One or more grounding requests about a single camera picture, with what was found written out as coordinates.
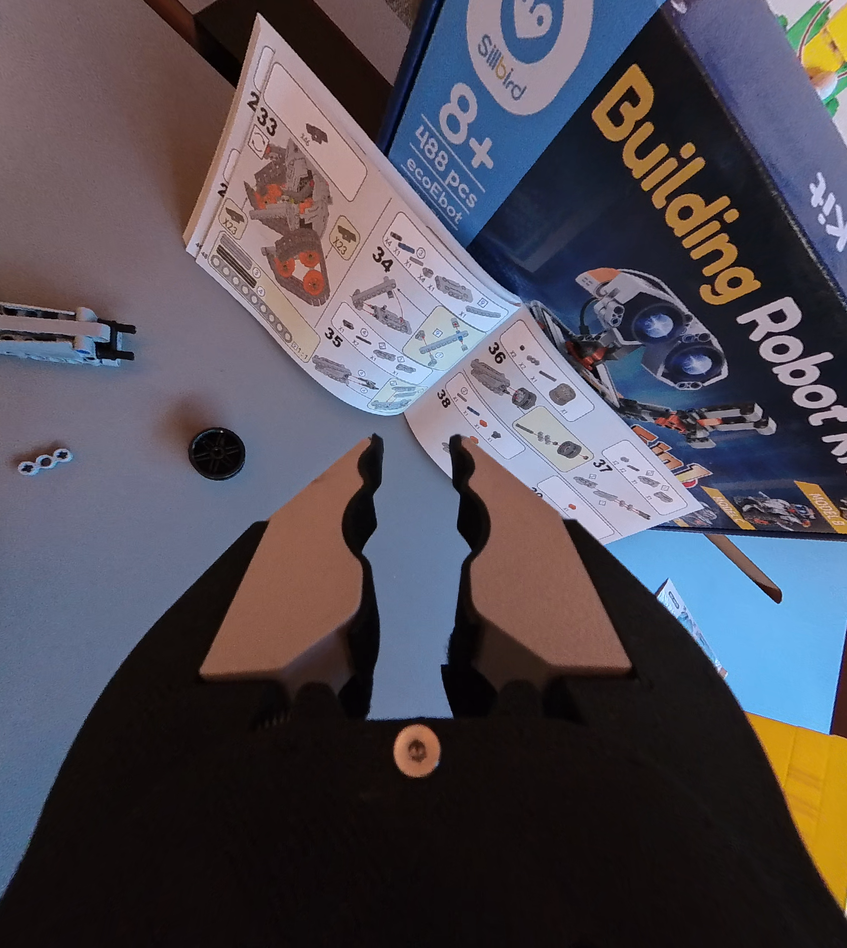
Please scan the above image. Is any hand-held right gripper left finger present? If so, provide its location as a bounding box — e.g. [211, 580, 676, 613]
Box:
[200, 435, 385, 715]

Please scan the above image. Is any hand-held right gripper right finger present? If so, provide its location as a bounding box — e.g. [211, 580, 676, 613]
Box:
[442, 434, 633, 715]

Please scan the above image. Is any black toy wheel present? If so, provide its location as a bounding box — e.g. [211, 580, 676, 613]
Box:
[187, 427, 247, 482]

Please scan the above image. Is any blue printed leaflet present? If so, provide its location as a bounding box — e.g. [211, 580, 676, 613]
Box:
[653, 578, 730, 681]

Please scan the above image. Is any yellow bin with plastic bags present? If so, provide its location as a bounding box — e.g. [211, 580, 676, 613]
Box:
[743, 710, 847, 923]

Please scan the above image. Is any grey toy brick assembly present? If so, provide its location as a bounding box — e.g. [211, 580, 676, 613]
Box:
[0, 296, 137, 369]

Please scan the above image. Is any open instruction booklet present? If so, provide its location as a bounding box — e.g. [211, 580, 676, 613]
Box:
[183, 13, 706, 547]

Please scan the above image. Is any robot kit box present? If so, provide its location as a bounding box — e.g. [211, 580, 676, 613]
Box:
[378, 0, 847, 538]

